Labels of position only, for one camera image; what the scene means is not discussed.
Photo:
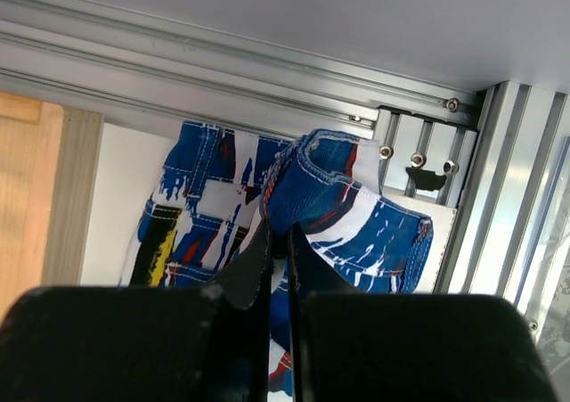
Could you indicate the blue patterned trousers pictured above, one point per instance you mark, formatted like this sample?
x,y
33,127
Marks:
x,y
219,185

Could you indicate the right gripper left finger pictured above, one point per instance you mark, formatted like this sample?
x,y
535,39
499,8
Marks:
x,y
206,343

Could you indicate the side aluminium frame rail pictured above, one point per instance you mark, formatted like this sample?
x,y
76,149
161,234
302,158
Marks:
x,y
133,66

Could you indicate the wooden clothes rack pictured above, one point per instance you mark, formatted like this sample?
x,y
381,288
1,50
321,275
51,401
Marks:
x,y
49,157

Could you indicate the aluminium mounting rail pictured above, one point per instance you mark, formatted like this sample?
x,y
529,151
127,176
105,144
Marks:
x,y
496,184

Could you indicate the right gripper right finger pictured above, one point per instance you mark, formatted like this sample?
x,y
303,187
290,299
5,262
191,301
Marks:
x,y
349,345

